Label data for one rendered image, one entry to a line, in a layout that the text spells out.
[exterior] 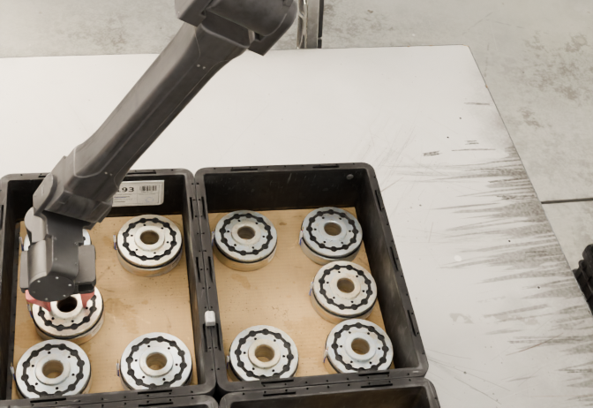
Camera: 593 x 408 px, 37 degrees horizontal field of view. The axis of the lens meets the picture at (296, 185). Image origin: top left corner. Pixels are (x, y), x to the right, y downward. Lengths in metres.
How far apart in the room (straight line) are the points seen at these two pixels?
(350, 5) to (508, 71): 0.62
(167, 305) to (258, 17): 0.61
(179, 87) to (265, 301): 0.53
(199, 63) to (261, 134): 0.87
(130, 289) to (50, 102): 0.58
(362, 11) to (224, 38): 2.40
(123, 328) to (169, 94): 0.49
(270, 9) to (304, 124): 0.95
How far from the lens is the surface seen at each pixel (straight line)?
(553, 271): 1.76
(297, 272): 1.46
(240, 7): 0.92
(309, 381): 1.24
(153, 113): 1.02
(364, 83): 1.98
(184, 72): 0.98
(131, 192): 1.46
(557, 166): 2.99
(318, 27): 2.18
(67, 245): 1.16
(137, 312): 1.40
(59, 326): 1.36
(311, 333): 1.40
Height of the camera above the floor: 2.01
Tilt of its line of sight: 49 degrees down
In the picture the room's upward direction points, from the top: 11 degrees clockwise
